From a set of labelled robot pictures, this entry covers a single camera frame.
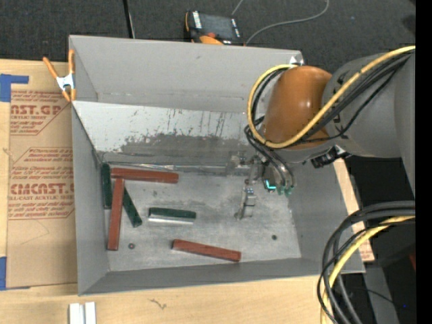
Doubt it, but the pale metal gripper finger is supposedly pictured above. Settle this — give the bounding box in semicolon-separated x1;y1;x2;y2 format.
234;186;258;220
226;153;250;176

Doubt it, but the red-brown flat block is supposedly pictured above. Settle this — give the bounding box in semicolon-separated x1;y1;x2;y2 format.
106;178;126;252
110;167;180;185
171;238;242;263

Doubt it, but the dark green flat block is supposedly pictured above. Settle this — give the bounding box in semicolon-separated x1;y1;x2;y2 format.
147;207;198;226
101;162;113;210
121;186;144;229

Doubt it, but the grey metal bin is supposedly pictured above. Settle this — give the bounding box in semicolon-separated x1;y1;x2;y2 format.
68;34;366;296

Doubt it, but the brown cardboard board, red print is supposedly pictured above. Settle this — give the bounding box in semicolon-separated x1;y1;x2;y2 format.
0;58;376;290

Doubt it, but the black cylinder on white bracket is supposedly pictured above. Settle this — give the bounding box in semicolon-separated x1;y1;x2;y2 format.
309;145;352;169

